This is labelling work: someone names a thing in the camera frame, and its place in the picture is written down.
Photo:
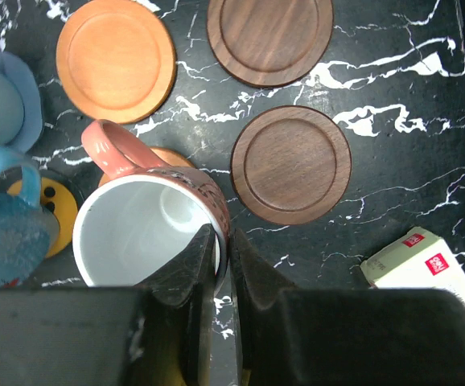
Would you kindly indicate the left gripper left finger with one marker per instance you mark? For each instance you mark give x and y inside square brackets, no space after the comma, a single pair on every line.
[175,338]

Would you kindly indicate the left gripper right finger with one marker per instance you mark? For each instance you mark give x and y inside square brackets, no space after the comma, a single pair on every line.
[261,343]

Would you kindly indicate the brown white cup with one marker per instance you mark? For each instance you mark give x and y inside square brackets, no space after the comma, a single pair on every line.
[146,214]

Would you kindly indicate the dark wooden coaster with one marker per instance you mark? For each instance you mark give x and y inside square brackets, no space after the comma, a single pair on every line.
[291,165]
[269,43]

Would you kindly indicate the light wooden coaster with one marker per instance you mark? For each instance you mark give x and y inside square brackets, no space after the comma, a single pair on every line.
[115,60]
[168,157]

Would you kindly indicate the white yellow box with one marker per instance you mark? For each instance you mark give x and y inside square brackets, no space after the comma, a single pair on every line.
[419,259]

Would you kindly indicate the orange silicone coaster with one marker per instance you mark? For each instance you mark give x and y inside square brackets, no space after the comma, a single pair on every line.
[60,199]

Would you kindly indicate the grey cup white inside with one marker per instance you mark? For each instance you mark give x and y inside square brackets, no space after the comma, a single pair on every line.
[27,230]

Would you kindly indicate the blue silicone coaster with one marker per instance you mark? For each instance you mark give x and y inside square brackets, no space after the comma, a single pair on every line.
[19,74]

